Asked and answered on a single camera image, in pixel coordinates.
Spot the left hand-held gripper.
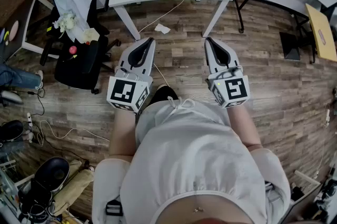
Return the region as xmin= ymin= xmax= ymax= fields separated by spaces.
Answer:
xmin=106 ymin=37 xmax=156 ymax=114

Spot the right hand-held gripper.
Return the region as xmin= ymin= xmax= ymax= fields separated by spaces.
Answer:
xmin=204 ymin=37 xmax=251 ymax=109

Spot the person's left forearm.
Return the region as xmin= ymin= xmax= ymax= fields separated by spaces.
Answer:
xmin=108 ymin=108 xmax=138 ymax=157

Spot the person's right forearm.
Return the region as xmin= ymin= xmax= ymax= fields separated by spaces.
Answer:
xmin=226 ymin=102 xmax=263 ymax=152

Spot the white table leg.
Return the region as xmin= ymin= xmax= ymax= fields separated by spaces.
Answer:
xmin=113 ymin=4 xmax=142 ymax=41
xmin=202 ymin=0 xmax=230 ymax=38

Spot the crumpled white paper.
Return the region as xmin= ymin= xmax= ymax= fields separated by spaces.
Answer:
xmin=154 ymin=23 xmax=172 ymax=35

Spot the person's black shoe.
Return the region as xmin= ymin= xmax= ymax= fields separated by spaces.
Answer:
xmin=149 ymin=84 xmax=180 ymax=107

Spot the pale yellow box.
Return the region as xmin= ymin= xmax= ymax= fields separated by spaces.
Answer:
xmin=82 ymin=27 xmax=101 ymax=44

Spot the black office chair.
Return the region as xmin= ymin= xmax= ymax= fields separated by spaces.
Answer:
xmin=39 ymin=0 xmax=122 ymax=95

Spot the white flower bouquet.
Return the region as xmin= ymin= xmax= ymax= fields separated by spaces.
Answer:
xmin=52 ymin=12 xmax=77 ymax=34

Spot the person's white shirt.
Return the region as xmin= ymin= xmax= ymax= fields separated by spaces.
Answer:
xmin=91 ymin=97 xmax=292 ymax=224

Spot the yellow board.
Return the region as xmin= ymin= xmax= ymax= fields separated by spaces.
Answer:
xmin=304 ymin=3 xmax=337 ymax=63

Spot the pink oval disc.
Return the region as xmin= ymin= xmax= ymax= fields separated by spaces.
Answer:
xmin=8 ymin=20 xmax=20 ymax=42

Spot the tan fabric bag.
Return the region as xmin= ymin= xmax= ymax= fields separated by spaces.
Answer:
xmin=53 ymin=159 xmax=95 ymax=216

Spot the black round helmet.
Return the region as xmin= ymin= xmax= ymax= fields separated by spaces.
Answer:
xmin=33 ymin=156 xmax=71 ymax=194
xmin=0 ymin=119 xmax=25 ymax=143

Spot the long white cable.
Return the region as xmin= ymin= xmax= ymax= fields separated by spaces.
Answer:
xmin=137 ymin=0 xmax=186 ymax=87

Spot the black square base plate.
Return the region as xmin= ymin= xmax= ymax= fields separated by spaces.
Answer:
xmin=279 ymin=31 xmax=301 ymax=62

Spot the thin white looped cable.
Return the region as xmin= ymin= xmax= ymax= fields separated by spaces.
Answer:
xmin=36 ymin=119 xmax=111 ymax=148

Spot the black cable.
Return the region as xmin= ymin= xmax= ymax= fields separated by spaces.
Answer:
xmin=15 ymin=86 xmax=46 ymax=117

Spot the black side table white frame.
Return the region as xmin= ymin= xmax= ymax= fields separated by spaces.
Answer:
xmin=0 ymin=0 xmax=55 ymax=61

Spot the black strap buckle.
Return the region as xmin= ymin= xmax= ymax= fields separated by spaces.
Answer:
xmin=105 ymin=199 xmax=124 ymax=217

